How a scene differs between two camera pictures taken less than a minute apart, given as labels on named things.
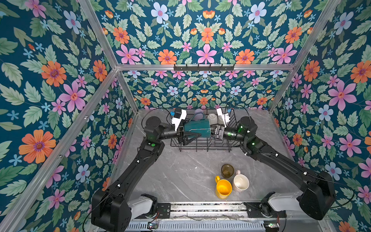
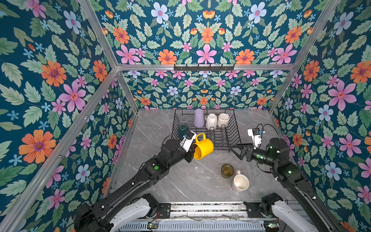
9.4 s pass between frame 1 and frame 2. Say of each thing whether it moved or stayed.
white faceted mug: stayed
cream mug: stayed
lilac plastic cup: stayed
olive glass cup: stayed
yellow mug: moved
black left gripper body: moved
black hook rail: stayed
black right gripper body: moved
